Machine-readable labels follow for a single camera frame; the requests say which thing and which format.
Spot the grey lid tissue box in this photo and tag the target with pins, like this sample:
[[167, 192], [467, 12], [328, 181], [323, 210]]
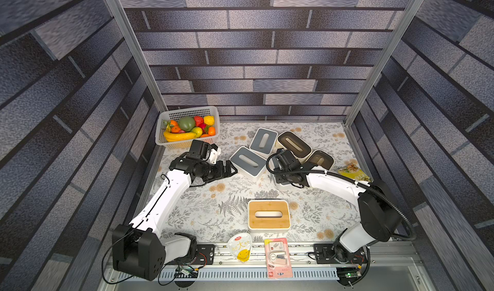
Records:
[[249, 164], [277, 164], [263, 142]]

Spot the right aluminium frame post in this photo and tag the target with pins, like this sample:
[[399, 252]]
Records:
[[396, 36]]

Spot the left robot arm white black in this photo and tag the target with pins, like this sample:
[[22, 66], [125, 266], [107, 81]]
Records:
[[158, 210]]

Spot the yellow toy pepper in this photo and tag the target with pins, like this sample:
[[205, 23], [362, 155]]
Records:
[[209, 120]]

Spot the green toy apple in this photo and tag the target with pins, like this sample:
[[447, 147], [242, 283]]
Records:
[[197, 131]]

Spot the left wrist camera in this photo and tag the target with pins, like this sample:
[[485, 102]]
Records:
[[213, 154]]

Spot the white plastic basket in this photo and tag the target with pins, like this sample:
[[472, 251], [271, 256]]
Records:
[[165, 117]]

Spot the pink stapler blister pack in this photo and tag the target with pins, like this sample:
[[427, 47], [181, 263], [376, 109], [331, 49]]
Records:
[[278, 262]]

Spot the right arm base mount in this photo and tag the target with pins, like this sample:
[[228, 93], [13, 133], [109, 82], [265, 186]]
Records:
[[324, 254]]

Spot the white yellow snack pouch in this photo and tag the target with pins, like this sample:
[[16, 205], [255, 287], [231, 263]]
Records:
[[240, 246]]

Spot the bamboo lid tissue box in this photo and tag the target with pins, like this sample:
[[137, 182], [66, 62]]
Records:
[[269, 216]]

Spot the dark lid cream tissue box rear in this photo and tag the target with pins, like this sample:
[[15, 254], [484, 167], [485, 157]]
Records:
[[292, 142]]

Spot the white slotted cable duct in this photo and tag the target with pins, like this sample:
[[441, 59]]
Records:
[[251, 274]]

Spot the red toy fruit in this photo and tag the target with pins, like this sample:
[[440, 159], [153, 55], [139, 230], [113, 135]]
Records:
[[199, 121]]

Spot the dark lid cream tissue box right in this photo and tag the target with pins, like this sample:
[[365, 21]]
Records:
[[322, 159]]

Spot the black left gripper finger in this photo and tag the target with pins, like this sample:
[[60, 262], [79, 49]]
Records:
[[227, 165], [227, 173]]

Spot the orange toy fruit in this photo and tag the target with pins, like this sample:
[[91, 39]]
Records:
[[211, 131]]

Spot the yellow toy banana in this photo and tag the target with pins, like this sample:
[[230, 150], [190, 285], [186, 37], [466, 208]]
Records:
[[172, 137]]

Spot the aluminium frame post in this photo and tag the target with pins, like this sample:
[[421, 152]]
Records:
[[396, 36], [129, 36]]

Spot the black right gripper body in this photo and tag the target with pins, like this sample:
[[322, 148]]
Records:
[[285, 165]]

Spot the green snack bag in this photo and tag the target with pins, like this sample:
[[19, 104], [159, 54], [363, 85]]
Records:
[[352, 171]]

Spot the dark lid cream tissue box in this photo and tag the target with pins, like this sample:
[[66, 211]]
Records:
[[322, 159], [292, 142]]

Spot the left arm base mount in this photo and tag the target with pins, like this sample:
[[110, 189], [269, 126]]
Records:
[[203, 256]]

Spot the aluminium front rail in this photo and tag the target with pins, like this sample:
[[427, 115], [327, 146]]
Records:
[[392, 254]]

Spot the left aluminium frame post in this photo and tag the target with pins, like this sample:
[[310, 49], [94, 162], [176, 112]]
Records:
[[129, 36]]

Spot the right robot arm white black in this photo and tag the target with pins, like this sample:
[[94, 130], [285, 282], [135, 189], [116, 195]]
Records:
[[378, 219]]

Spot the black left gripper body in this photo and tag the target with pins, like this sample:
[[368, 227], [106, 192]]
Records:
[[212, 171]]

